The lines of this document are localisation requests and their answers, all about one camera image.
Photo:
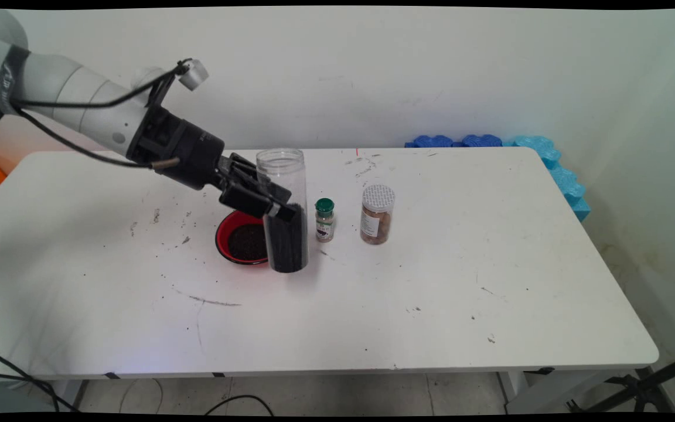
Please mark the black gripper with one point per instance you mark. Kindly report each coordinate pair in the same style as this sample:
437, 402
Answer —
185, 149

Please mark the clear jar with black seeds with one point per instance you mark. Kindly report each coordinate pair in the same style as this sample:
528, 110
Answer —
287, 246

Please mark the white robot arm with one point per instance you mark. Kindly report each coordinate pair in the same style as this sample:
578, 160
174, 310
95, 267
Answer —
68, 88

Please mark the red bowl with black rim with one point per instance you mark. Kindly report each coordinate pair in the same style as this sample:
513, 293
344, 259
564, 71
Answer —
223, 234

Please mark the black seed pile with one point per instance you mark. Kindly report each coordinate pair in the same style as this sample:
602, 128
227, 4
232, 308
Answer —
246, 243

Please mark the small spice bottle green cap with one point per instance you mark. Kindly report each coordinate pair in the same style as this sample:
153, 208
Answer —
324, 225

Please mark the brown spice jar white lid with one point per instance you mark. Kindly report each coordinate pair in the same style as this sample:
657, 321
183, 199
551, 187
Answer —
377, 220

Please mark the dark blue foam mat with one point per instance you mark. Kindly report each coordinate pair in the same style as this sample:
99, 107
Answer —
437, 141

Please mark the white table leg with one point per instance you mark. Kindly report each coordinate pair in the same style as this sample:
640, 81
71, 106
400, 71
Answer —
71, 392

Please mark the light blue foam mat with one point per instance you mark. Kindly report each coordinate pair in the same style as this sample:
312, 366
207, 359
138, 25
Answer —
569, 187

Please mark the black tripod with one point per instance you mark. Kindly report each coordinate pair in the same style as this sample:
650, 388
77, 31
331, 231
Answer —
642, 387

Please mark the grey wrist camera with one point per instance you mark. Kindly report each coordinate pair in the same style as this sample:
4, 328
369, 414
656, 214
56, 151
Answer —
194, 75

